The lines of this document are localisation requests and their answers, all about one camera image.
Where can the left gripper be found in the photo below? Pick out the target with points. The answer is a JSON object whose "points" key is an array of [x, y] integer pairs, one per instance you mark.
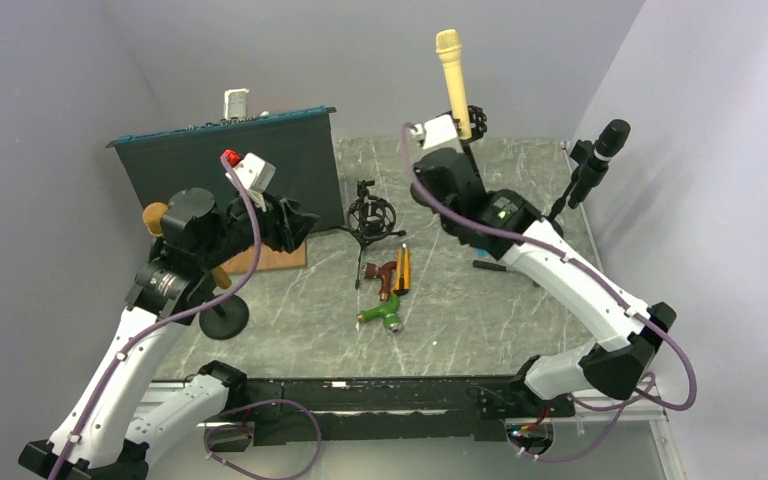
{"points": [[285, 224]]}

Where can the black tripod shock mount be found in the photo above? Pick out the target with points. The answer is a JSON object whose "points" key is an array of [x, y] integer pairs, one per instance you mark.
{"points": [[370, 219]]}

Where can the black round base stand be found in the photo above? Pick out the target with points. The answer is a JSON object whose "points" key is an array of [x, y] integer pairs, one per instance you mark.
{"points": [[226, 320]]}

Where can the gold brown microphone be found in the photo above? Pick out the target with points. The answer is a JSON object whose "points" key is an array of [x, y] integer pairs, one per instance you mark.
{"points": [[152, 216]]}

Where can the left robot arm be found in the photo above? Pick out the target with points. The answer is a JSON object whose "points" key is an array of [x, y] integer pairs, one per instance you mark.
{"points": [[104, 436]]}

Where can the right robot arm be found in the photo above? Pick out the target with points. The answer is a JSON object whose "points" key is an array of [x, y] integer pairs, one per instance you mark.
{"points": [[626, 331]]}

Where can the cream microphone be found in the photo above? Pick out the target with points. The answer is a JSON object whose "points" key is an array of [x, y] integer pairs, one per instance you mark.
{"points": [[448, 48]]}

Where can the black clip mic stand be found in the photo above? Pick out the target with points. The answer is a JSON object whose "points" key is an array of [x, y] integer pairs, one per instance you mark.
{"points": [[584, 177]]}

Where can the black microphone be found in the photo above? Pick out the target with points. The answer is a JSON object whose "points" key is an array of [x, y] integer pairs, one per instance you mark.
{"points": [[610, 142]]}

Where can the wooden board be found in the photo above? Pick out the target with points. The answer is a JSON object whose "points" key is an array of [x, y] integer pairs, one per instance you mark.
{"points": [[269, 260]]}

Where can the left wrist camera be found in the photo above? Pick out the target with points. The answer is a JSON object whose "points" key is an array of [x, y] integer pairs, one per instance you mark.
{"points": [[250, 172]]}

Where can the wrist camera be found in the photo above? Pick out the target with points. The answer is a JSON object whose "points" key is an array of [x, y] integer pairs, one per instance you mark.
{"points": [[437, 133], [250, 172]]}

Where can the brown wooden handle tool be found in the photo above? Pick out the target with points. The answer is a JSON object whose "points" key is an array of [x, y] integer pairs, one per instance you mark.
{"points": [[384, 273]]}

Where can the green handle tool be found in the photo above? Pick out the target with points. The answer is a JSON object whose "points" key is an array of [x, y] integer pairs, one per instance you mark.
{"points": [[387, 312]]}

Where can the white bracket behind rack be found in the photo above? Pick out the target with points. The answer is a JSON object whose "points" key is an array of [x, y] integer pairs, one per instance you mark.
{"points": [[235, 103]]}

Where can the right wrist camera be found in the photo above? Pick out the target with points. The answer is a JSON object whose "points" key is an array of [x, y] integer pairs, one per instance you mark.
{"points": [[437, 133]]}

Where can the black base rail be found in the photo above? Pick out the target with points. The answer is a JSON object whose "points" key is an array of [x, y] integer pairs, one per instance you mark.
{"points": [[284, 410]]}

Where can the black shock mount stand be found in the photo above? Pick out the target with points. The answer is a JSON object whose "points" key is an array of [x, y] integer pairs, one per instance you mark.
{"points": [[476, 124]]}

